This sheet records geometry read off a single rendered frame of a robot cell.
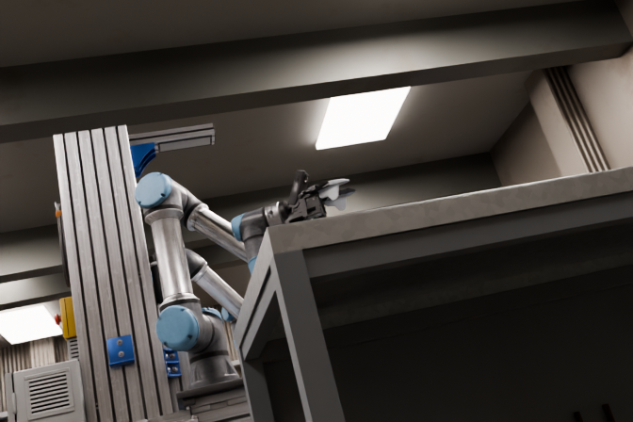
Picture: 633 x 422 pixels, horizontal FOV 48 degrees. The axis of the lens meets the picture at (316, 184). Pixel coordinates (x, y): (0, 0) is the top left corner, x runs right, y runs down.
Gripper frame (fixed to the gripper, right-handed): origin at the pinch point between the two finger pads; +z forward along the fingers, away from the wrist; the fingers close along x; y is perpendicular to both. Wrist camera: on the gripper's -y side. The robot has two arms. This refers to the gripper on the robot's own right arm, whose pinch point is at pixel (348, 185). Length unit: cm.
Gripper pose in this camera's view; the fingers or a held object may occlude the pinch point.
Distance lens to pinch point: 200.2
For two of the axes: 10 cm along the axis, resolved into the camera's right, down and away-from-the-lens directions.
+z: 9.3, -3.3, -1.8
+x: -3.2, -4.2, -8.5
